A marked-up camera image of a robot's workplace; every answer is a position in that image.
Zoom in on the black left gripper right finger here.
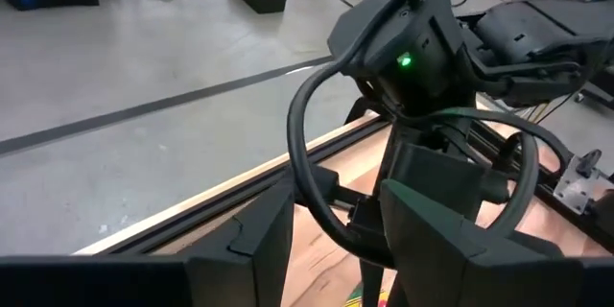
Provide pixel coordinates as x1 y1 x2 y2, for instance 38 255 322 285
379 179 565 307

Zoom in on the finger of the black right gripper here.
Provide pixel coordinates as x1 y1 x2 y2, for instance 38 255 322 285
359 258 385 307

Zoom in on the grey metal corner bracket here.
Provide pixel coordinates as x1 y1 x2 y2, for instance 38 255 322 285
553 148 606 217

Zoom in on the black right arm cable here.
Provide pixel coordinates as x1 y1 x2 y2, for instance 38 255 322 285
286 0 576 270

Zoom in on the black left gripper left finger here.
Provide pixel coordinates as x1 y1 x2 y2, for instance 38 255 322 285
184 177 296 307

